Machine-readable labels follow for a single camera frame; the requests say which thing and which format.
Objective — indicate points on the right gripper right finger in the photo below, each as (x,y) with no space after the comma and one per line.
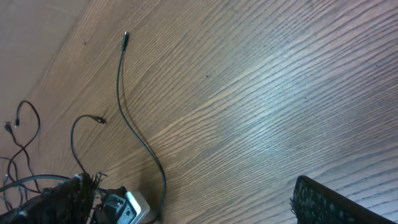
(315,203)

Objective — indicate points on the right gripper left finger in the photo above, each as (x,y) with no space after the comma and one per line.
(68,203)

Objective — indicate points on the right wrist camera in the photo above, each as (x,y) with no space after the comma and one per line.
(120,206)

